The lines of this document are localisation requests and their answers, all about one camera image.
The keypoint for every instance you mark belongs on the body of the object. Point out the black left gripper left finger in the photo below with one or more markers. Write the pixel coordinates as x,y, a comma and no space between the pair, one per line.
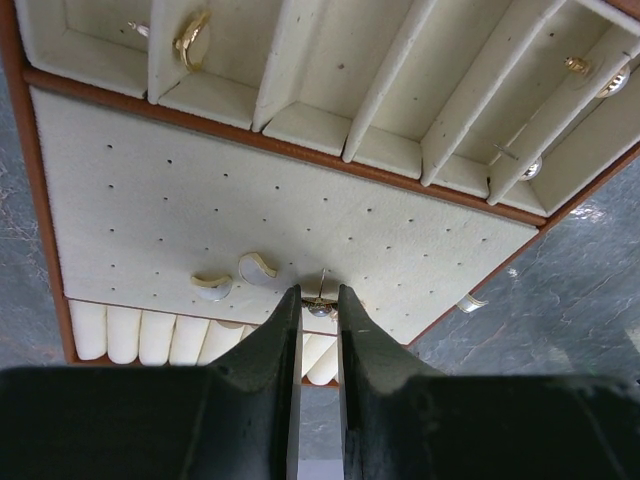
236,418

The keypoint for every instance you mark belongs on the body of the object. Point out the small brown jewelry tray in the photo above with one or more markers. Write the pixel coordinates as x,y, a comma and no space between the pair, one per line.
410,148

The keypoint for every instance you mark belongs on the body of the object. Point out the pearl stud in tray slot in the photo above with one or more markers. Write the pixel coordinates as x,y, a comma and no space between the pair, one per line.
583,71

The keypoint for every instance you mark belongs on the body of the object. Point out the pearl earring in tray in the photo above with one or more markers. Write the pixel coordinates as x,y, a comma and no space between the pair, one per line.
213,289
254,270

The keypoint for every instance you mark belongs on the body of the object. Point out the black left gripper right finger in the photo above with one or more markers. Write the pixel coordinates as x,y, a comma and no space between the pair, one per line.
403,419

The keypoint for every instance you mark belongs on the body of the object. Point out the pearl stud earring gold setting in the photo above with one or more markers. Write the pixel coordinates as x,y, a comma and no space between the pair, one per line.
319,306

